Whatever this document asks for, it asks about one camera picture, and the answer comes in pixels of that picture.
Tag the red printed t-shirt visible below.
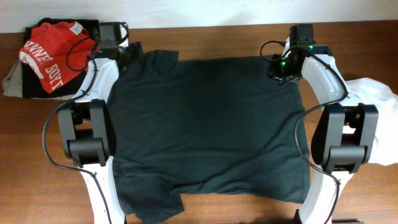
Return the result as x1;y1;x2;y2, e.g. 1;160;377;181
19;21;95;94

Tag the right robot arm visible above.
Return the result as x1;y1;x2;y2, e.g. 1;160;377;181
266;24;379;224

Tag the white t-shirt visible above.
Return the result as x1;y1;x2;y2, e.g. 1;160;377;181
345;77;398;166

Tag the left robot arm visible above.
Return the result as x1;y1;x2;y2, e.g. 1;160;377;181
57;22;134;223

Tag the dark green t-shirt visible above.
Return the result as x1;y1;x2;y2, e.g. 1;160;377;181
108;50;310;223

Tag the black folded garment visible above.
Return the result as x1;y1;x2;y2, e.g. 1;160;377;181
19;18;99;98

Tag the grey folded garment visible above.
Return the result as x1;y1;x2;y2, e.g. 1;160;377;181
2;60;86;100

